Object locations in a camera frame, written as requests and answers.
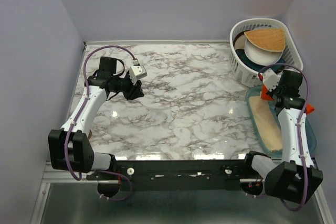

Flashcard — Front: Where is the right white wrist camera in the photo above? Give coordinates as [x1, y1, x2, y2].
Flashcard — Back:
[262, 68, 281, 91]

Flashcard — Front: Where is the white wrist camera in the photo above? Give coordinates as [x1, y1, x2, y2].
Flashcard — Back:
[129, 65, 148, 83]
[262, 68, 281, 91]

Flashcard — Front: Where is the teal plastic bin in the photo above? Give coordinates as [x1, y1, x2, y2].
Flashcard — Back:
[245, 84, 317, 159]

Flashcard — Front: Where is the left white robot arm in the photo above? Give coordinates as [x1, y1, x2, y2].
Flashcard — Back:
[48, 57, 147, 179]

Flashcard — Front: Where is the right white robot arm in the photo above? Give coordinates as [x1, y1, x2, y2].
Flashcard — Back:
[241, 67, 323, 211]

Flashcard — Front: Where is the white plastic basket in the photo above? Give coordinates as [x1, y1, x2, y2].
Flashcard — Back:
[229, 18, 303, 87]

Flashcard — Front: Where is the aluminium rail frame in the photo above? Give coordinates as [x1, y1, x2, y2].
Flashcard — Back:
[31, 164, 333, 223]

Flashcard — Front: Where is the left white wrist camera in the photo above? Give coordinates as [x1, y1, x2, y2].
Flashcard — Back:
[129, 65, 148, 83]

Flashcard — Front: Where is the orange t shirt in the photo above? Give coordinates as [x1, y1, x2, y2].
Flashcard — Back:
[260, 85, 315, 114]

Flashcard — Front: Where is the beige folded cloth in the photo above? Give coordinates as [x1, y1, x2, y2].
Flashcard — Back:
[248, 96, 282, 152]

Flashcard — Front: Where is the white plate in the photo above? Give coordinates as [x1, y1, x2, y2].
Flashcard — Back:
[244, 40, 282, 66]

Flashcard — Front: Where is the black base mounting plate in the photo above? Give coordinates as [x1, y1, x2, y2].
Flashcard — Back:
[87, 159, 264, 200]

